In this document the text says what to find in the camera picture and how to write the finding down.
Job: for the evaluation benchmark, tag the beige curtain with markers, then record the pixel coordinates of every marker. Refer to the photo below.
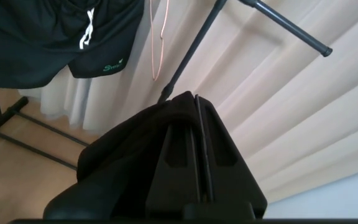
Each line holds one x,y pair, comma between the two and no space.
291,109

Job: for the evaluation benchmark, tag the pink clothes hanger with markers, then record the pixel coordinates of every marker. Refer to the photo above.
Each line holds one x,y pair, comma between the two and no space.
151,40

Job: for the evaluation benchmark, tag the black shorts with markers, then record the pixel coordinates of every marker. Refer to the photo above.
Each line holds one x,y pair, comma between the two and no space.
26,46

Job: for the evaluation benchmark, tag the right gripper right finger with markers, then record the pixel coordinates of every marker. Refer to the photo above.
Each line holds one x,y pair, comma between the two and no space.
238,189

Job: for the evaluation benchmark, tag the black heap of clothes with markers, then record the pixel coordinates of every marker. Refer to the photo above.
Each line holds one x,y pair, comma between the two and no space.
120,155

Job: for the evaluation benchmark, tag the black clothes rack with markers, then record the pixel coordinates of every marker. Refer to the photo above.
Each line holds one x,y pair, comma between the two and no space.
291,26

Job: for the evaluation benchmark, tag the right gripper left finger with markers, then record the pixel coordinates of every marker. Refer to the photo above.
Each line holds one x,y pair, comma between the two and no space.
160,193

